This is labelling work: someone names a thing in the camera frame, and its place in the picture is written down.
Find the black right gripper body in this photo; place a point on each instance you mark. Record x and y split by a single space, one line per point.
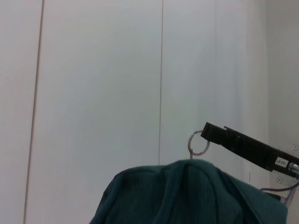
261 151

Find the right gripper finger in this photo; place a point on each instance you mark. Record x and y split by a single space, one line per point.
217 135

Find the dark blue fabric bag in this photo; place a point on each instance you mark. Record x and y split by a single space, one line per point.
187 196

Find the white screwed wall plate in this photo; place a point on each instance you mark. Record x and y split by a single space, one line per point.
283 178

